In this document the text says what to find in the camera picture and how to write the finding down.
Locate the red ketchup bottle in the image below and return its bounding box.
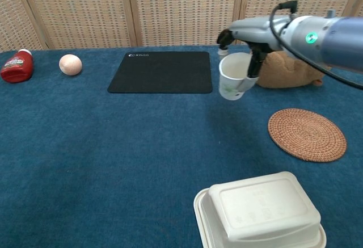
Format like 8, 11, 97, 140
0, 48, 34, 83

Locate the blue table cloth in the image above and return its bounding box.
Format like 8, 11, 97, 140
0, 43, 363, 248

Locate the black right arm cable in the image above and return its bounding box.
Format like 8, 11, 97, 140
268, 0, 363, 91

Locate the white takeout food box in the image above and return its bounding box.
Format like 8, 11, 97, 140
193, 171, 327, 248

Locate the black mouse pad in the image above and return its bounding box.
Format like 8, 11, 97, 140
107, 51, 213, 94

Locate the brown woven round coaster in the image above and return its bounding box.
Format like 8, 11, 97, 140
268, 108, 348, 163

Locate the white paper cup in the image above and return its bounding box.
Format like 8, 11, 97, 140
218, 52, 258, 101

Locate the brown capybara plush toy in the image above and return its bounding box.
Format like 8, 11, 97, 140
256, 49, 333, 89

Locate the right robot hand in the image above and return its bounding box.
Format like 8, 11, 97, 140
217, 16, 290, 91

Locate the pale pink ball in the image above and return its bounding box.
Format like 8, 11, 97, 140
58, 54, 83, 76

